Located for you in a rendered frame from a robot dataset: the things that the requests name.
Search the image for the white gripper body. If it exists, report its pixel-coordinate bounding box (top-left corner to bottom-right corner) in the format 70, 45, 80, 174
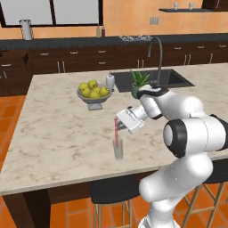
116, 108, 146, 134

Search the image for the red striped straw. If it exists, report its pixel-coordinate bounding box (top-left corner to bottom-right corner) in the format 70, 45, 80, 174
113, 117, 119, 151

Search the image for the clear glass cup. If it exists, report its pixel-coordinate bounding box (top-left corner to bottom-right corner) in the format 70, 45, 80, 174
112, 138, 124, 161

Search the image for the dark island counter base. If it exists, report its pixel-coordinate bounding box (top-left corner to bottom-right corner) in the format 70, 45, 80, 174
2, 170, 155, 228

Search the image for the grey fruit bowl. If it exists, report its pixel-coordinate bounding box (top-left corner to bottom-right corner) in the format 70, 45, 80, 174
76, 84, 113, 111

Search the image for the green potted plant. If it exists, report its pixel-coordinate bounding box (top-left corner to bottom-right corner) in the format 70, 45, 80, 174
130, 69, 151, 100

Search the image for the yellow-green apple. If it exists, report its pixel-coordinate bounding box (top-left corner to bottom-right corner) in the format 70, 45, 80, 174
77, 82, 90, 93
98, 86, 110, 98
89, 90, 101, 100
87, 79, 99, 90
81, 87, 92, 99

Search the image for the white soap bottle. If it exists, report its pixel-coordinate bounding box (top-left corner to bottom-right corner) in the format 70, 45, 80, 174
105, 72, 116, 92

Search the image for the dark sink basin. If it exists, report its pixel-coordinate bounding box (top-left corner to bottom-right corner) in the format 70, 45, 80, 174
110, 69, 195, 94

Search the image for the dark curved tap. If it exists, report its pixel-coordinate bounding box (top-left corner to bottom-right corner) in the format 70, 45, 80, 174
147, 36, 164, 87

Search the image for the dark wood cupboard run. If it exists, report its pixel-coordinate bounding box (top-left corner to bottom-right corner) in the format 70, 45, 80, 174
0, 33, 228, 98

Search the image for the dark wall shelf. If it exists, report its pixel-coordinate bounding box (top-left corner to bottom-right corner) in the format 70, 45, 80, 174
159, 7, 213, 13

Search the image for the window with dark frame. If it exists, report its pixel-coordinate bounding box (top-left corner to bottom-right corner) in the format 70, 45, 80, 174
0, 0, 104, 29

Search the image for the dark wall cupboard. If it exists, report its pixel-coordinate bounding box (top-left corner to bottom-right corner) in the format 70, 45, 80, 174
201, 0, 228, 12

